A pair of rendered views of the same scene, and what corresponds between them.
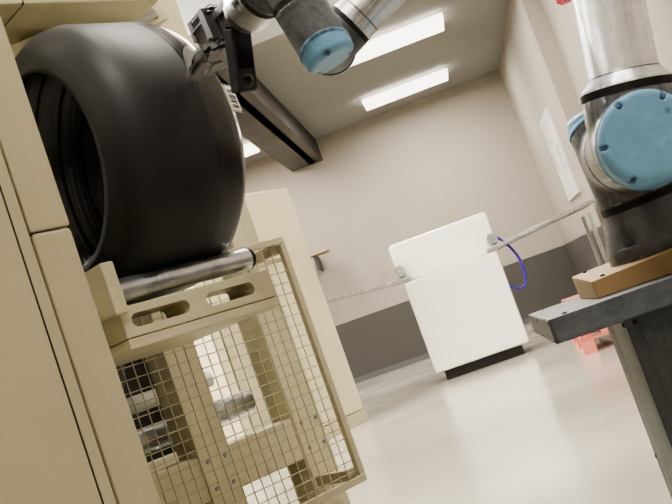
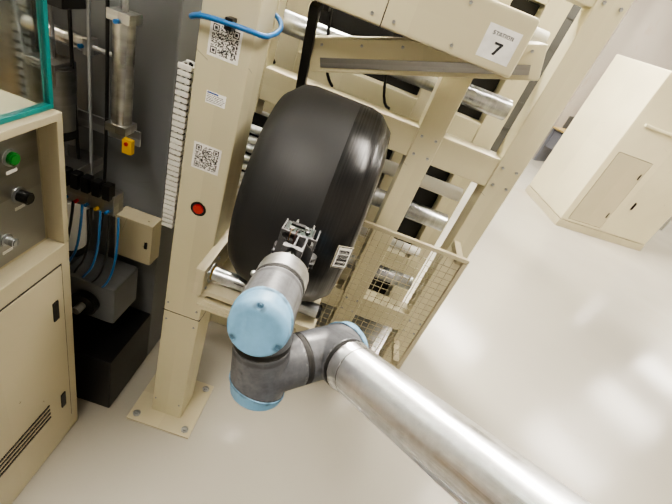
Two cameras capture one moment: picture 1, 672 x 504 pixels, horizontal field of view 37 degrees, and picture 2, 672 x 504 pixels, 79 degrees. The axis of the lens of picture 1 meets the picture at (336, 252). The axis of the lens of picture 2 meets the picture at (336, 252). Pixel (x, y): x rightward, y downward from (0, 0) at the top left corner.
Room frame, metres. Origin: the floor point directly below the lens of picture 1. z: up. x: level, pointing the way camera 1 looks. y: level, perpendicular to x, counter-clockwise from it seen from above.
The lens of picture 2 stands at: (1.35, -0.40, 1.72)
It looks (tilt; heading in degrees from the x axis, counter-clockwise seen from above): 33 degrees down; 40
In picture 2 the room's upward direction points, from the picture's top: 22 degrees clockwise
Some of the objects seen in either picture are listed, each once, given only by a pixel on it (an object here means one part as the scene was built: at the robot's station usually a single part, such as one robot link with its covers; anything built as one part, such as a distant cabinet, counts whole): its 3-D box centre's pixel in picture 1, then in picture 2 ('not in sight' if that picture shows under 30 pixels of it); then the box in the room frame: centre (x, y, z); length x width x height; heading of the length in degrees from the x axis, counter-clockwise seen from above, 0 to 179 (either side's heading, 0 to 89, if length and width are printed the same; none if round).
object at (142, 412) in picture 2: not in sight; (173, 400); (1.86, 0.57, 0.01); 0.27 x 0.27 x 0.02; 43
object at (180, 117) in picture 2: not in sight; (180, 153); (1.78, 0.61, 1.19); 0.05 x 0.04 x 0.48; 43
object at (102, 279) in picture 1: (67, 314); (225, 246); (1.93, 0.53, 0.90); 0.40 x 0.03 x 0.10; 43
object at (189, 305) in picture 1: (190, 307); (259, 307); (1.95, 0.30, 0.83); 0.36 x 0.09 x 0.06; 133
